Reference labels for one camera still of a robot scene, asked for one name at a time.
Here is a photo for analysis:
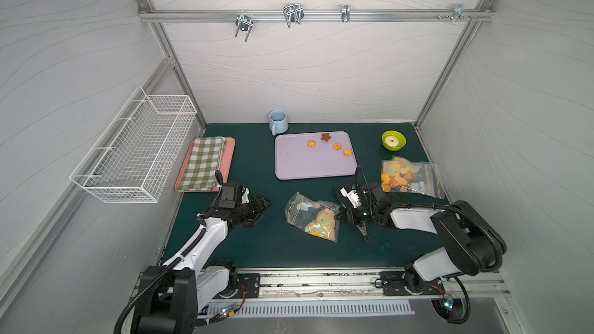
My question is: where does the metal hook clamp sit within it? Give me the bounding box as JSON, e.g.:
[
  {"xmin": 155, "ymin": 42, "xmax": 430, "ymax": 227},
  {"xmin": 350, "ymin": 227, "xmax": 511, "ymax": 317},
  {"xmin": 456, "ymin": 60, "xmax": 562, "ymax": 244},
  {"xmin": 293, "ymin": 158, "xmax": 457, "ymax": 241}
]
[
  {"xmin": 235, "ymin": 13, "xmax": 254, "ymax": 42},
  {"xmin": 436, "ymin": 4, "xmax": 478, "ymax": 24},
  {"xmin": 282, "ymin": 3, "xmax": 304, "ymax": 28}
]

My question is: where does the white vent strip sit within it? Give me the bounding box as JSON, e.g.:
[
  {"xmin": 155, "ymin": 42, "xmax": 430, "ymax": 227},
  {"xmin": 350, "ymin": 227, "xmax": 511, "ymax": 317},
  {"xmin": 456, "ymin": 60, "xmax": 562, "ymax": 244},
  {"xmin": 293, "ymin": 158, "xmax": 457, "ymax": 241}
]
[{"xmin": 232, "ymin": 299, "xmax": 415, "ymax": 319}]

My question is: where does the clear zip bag underneath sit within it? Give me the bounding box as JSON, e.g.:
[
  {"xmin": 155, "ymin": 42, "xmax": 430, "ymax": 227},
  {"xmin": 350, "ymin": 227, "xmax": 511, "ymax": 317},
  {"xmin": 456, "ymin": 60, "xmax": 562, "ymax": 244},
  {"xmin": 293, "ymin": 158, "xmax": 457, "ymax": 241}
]
[{"xmin": 381, "ymin": 157, "xmax": 420, "ymax": 193}]

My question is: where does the lavender plastic tray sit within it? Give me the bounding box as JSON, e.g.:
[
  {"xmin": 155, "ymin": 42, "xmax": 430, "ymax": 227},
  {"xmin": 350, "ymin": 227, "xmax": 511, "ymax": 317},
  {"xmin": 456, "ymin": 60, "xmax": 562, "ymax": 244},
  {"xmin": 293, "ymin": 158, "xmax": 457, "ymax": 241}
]
[{"xmin": 275, "ymin": 131, "xmax": 357, "ymax": 180}]

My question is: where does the white wire basket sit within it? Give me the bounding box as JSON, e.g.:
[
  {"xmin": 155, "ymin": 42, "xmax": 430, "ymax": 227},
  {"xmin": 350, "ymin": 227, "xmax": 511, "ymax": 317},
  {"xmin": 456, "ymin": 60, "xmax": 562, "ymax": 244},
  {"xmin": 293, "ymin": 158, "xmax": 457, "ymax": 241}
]
[{"xmin": 70, "ymin": 87, "xmax": 196, "ymax": 204}]

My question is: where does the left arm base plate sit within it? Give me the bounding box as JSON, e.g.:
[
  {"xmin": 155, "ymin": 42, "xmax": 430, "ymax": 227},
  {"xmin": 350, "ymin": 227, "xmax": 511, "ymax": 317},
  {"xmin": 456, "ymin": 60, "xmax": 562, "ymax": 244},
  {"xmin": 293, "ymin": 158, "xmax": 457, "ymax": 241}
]
[{"xmin": 218, "ymin": 273, "xmax": 261, "ymax": 299}]

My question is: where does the green checkered cloth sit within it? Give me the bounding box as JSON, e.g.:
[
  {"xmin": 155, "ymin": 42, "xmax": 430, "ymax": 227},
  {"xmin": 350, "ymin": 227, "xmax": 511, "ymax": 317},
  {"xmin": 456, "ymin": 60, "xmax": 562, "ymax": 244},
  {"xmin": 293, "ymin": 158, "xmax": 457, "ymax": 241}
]
[{"xmin": 177, "ymin": 136, "xmax": 226, "ymax": 193}]

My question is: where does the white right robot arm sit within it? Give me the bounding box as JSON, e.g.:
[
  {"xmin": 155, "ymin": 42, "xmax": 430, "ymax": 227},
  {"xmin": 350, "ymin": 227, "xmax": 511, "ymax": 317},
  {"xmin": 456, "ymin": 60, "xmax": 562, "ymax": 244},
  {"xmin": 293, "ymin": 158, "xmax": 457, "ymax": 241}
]
[{"xmin": 334, "ymin": 166, "xmax": 507, "ymax": 294}]

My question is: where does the metal hook clamp middle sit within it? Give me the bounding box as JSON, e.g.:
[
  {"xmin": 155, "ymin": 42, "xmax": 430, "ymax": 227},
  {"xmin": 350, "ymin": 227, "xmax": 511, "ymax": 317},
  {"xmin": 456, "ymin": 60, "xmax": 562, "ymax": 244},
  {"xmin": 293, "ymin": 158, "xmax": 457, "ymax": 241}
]
[{"xmin": 282, "ymin": 3, "xmax": 304, "ymax": 28}]

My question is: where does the clear zip bag with duck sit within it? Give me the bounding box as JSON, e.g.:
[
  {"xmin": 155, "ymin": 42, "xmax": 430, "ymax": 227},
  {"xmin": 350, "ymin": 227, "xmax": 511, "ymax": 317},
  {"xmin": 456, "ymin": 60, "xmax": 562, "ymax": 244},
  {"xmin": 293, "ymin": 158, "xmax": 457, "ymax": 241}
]
[{"xmin": 284, "ymin": 193, "xmax": 340, "ymax": 243}]

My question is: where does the metal hook clamp right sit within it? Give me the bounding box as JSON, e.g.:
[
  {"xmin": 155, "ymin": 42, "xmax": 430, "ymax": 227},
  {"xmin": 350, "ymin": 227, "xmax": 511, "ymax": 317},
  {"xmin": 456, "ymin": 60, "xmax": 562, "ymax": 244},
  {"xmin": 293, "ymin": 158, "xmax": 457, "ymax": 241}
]
[{"xmin": 436, "ymin": 4, "xmax": 478, "ymax": 24}]

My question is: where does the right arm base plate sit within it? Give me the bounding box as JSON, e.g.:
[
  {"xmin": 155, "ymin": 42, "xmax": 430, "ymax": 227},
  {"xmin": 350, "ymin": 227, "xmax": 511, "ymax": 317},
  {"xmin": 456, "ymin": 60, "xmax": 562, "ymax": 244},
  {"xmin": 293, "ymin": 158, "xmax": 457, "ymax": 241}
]
[{"xmin": 374, "ymin": 270, "xmax": 446, "ymax": 296}]

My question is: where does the green plastic bowl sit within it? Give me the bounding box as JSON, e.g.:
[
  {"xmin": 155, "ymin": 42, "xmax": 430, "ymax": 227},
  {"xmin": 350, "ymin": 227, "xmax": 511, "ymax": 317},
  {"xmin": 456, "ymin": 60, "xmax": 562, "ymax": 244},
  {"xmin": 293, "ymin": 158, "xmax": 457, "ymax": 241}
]
[{"xmin": 381, "ymin": 131, "xmax": 407, "ymax": 152}]

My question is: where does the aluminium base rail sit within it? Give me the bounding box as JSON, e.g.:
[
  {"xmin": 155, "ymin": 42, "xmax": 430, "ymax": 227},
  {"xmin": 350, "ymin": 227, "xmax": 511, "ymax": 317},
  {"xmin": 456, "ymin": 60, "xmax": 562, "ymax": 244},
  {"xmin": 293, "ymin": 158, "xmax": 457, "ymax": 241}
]
[{"xmin": 129, "ymin": 266, "xmax": 511, "ymax": 302}]

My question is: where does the light blue ceramic mug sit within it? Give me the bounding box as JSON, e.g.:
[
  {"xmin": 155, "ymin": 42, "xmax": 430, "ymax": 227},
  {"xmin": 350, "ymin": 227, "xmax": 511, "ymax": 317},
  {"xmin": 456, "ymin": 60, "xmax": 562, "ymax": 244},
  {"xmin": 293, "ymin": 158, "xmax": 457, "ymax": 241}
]
[{"xmin": 269, "ymin": 110, "xmax": 289, "ymax": 136}]

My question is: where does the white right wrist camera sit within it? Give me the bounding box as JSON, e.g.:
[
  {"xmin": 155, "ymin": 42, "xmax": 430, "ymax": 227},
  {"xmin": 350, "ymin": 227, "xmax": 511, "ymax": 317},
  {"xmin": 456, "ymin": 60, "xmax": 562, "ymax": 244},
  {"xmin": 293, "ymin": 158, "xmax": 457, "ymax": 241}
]
[{"xmin": 340, "ymin": 187, "xmax": 362, "ymax": 208}]

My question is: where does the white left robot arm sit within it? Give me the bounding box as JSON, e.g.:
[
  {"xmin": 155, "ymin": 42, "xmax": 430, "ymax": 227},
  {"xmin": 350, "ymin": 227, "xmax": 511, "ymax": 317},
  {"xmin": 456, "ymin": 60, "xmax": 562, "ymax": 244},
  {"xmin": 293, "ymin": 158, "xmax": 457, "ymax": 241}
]
[{"xmin": 113, "ymin": 171, "xmax": 272, "ymax": 333}]

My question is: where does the metal hook small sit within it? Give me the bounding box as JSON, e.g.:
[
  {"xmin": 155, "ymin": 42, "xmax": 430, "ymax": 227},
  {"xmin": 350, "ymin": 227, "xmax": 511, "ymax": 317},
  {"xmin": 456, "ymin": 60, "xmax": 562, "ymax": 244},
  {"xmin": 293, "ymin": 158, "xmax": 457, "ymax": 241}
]
[{"xmin": 341, "ymin": 4, "xmax": 351, "ymax": 23}]

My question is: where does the pink tray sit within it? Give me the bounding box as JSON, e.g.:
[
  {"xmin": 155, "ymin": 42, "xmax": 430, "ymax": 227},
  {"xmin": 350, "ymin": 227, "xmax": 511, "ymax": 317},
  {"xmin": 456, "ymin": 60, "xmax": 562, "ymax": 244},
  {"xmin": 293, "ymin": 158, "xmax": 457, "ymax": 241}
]
[{"xmin": 175, "ymin": 138, "xmax": 236, "ymax": 193}]

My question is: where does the aluminium top rail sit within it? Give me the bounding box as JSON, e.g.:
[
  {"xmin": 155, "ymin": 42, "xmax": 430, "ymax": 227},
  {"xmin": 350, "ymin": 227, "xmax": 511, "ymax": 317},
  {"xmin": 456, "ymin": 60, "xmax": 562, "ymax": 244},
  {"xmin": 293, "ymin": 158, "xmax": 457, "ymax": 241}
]
[{"xmin": 139, "ymin": 8, "xmax": 496, "ymax": 23}]

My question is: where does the metal hook clamp left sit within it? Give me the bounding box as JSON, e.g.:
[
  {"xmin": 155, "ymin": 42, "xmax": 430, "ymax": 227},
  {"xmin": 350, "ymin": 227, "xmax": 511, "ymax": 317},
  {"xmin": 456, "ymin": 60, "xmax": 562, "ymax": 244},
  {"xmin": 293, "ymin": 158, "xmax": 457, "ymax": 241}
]
[{"xmin": 235, "ymin": 13, "xmax": 254, "ymax": 42}]

